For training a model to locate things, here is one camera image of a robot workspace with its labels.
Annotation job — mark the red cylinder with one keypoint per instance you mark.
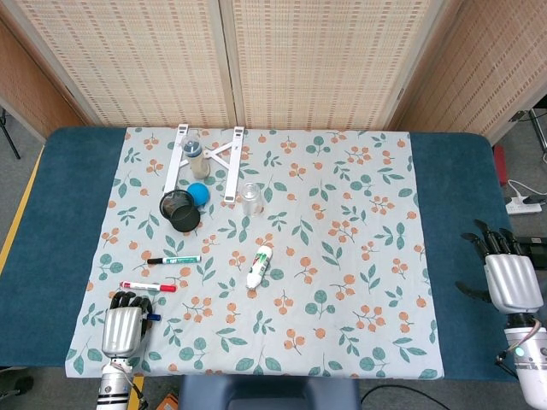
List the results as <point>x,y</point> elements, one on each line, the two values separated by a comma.
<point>500,164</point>

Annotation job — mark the white folding laptop stand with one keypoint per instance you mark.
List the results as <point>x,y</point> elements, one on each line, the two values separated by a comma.
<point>233,171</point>

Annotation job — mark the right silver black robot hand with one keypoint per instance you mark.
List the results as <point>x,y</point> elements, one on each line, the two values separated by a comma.
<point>510,282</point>

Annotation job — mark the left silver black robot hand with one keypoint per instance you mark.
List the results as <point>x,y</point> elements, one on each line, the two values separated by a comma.
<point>121,331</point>

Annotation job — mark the black tripod leg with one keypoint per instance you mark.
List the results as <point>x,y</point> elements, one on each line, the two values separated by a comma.
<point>8,132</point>

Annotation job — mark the black box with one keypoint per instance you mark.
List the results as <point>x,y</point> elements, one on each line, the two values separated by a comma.
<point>536,247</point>

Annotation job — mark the red capped marker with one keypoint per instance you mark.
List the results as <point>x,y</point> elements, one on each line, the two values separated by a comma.
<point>147,286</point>

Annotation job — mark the floral fruit print tablecloth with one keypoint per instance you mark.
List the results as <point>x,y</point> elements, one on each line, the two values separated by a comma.
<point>325,256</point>

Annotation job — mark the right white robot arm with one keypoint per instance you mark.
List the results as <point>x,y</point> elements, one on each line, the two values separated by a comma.
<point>530,363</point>

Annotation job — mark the metal stand with black clamp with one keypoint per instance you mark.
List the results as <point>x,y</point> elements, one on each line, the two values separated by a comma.
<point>537,128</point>

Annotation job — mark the clear plastic cup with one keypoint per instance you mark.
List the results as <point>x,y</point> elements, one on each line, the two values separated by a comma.
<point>251,200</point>

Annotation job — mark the blue ball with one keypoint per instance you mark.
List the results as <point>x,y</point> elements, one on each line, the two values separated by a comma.
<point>199,193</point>

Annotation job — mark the dark blue chair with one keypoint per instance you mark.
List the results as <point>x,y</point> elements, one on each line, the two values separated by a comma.
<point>265,393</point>

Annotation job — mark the white bottle with green label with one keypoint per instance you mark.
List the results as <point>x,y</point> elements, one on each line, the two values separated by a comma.
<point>258,267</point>

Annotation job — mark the milky bottle with blue cap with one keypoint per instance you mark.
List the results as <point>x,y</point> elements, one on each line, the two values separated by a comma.
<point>198,164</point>

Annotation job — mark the white power strip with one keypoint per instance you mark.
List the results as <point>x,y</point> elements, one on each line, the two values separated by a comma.
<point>523,208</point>

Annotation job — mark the black mesh pen holder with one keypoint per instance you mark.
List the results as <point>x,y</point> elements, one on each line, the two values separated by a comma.
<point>184,215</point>

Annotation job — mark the orange box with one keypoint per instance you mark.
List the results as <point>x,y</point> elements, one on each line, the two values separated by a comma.
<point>169,402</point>

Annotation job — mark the bamboo folding screen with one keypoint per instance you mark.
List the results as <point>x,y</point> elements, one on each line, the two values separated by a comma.
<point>299,60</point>

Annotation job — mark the black capped green label marker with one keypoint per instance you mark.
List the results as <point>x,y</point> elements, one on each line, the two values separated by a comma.
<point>175,259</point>

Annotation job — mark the teal table cover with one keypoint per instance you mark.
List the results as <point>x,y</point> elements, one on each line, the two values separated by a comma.
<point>51,213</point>

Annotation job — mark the blue capped marker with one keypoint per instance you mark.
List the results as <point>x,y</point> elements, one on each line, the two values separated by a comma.
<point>154,317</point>

